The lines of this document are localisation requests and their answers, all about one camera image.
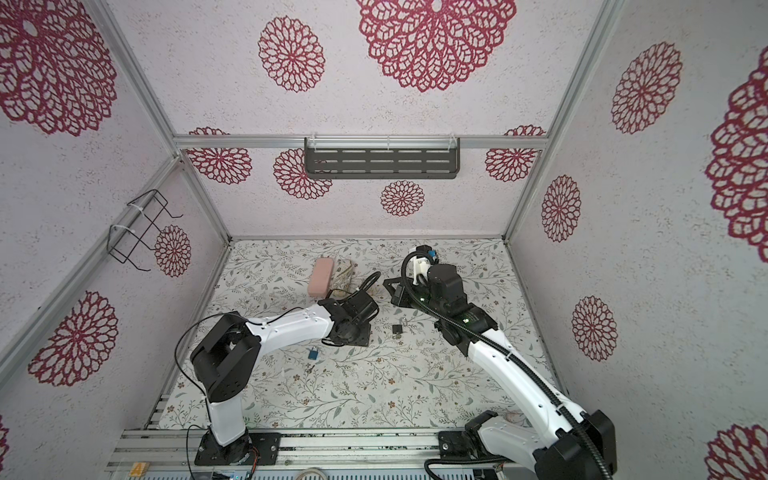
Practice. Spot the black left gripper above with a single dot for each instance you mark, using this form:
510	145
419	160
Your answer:
362	330

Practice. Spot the pink rectangular case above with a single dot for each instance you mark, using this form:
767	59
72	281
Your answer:
320	278

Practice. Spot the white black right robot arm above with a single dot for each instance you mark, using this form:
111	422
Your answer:
561	441

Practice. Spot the dark grey wall shelf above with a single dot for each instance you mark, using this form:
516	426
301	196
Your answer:
382	160

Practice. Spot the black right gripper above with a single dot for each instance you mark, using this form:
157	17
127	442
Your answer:
398	290

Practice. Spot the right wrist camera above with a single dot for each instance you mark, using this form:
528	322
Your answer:
419	265

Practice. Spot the patterned cream pouch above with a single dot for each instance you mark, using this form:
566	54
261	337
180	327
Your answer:
343	275

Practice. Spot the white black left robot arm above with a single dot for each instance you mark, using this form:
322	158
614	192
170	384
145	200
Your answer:
224	360

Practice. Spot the black wire wall rack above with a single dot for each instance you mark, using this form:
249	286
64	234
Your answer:
124	239

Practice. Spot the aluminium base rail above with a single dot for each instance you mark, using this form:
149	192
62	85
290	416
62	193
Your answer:
282	452

